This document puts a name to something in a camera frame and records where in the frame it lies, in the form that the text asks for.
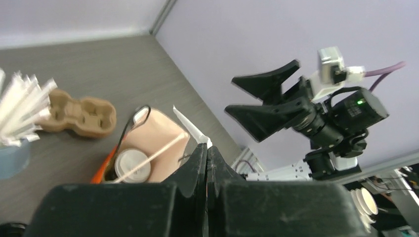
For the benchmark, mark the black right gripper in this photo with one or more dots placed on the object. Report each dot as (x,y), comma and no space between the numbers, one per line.
(299,112)

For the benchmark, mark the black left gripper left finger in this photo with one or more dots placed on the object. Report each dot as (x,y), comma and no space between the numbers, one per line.
(171,208)

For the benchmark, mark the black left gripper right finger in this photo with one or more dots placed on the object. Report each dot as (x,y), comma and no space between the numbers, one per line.
(240,208)

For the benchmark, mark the white stir stick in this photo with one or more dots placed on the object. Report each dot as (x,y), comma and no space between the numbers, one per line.
(198,136)
(152,157)

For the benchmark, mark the orange paper bag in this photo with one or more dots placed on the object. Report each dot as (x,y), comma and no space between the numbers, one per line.
(148,130)

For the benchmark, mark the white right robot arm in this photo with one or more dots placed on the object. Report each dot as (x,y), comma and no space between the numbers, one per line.
(352,110)

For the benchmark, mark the brown cardboard cup carrier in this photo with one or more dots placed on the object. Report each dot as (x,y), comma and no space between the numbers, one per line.
(89,117)

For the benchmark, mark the light blue cup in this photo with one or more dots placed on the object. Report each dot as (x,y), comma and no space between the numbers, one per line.
(14,159)

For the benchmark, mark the white wooden stir sticks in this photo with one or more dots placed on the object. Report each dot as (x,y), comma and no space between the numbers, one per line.
(23,104)

